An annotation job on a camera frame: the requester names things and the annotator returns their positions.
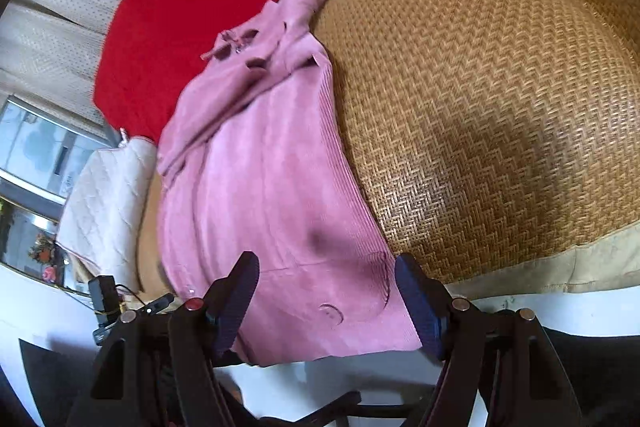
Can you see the woven rattan mat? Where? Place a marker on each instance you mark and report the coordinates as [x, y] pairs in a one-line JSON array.
[[475, 97]]

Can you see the white cloth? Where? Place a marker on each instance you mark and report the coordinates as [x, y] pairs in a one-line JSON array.
[[107, 207]]

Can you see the small black device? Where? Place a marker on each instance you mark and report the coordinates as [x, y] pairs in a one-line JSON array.
[[102, 294]]

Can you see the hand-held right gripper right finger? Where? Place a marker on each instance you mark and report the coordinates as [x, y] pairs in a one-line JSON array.
[[421, 307]]

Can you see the window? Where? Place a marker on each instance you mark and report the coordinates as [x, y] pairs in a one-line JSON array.
[[35, 172]]

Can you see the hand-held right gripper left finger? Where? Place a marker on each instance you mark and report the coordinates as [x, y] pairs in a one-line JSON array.
[[234, 304]]

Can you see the beige dotted curtain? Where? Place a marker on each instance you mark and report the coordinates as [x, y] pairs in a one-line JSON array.
[[65, 2]]

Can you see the dark cloth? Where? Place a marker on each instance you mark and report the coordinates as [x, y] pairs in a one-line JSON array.
[[600, 367]]

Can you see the red blanket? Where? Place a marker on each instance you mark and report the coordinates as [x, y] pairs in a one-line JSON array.
[[200, 2]]

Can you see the pink knit sweater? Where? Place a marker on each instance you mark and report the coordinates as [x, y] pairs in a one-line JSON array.
[[270, 187]]

